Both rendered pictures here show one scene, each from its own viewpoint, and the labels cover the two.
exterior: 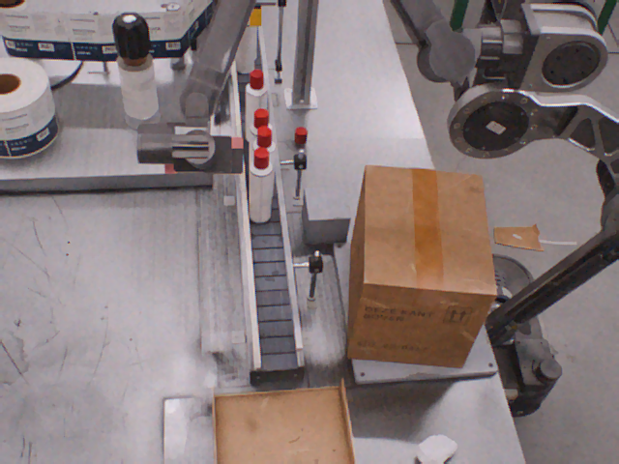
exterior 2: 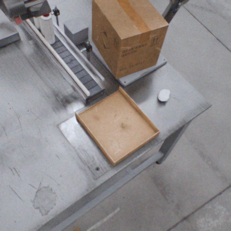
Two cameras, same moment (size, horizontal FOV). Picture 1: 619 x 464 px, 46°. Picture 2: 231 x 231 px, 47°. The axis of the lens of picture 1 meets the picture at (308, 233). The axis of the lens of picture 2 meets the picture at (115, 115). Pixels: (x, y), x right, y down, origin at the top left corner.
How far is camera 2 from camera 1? 0.42 m
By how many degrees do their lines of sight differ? 21
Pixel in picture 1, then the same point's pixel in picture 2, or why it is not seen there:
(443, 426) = (160, 87)
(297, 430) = (113, 112)
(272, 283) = (72, 64)
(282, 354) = (94, 87)
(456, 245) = (144, 12)
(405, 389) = (141, 80)
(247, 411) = (91, 114)
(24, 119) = not seen: outside the picture
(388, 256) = (123, 26)
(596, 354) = (168, 57)
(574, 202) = not seen: hidden behind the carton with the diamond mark
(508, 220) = not seen: hidden behind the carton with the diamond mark
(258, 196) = (49, 30)
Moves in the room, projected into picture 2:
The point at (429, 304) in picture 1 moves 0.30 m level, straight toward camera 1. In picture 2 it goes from (145, 39) to (161, 94)
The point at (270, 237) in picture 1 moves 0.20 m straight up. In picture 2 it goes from (60, 47) to (56, 16)
